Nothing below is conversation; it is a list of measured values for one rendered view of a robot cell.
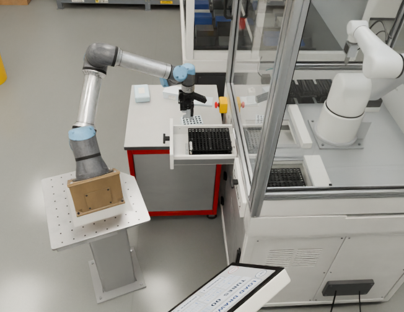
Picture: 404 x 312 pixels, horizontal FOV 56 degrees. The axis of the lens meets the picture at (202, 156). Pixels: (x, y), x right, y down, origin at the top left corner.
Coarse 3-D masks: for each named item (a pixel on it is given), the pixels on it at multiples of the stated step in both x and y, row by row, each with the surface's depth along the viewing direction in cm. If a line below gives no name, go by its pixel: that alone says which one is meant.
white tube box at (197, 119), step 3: (180, 117) 230; (195, 117) 232; (198, 117) 231; (180, 120) 232; (183, 120) 229; (186, 120) 228; (189, 120) 228; (192, 120) 228; (195, 120) 228; (198, 120) 229; (201, 120) 229; (183, 123) 226; (186, 123) 226; (189, 123) 226; (192, 123) 226; (195, 123) 226; (198, 123) 226; (201, 123) 227
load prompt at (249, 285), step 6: (252, 282) 116; (258, 282) 114; (240, 288) 116; (246, 288) 114; (234, 294) 115; (240, 294) 113; (228, 300) 113; (234, 300) 111; (222, 306) 111; (228, 306) 109
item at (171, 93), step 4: (168, 88) 249; (172, 88) 249; (176, 88) 249; (180, 88) 250; (164, 92) 246; (168, 92) 246; (172, 92) 246; (176, 92) 246; (164, 96) 249; (168, 96) 248; (172, 96) 247; (176, 96) 246
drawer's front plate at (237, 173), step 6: (234, 162) 189; (234, 168) 190; (234, 174) 190; (240, 174) 180; (240, 180) 177; (240, 186) 174; (240, 192) 173; (240, 198) 173; (240, 204) 173; (246, 204) 169; (240, 210) 173; (240, 216) 174
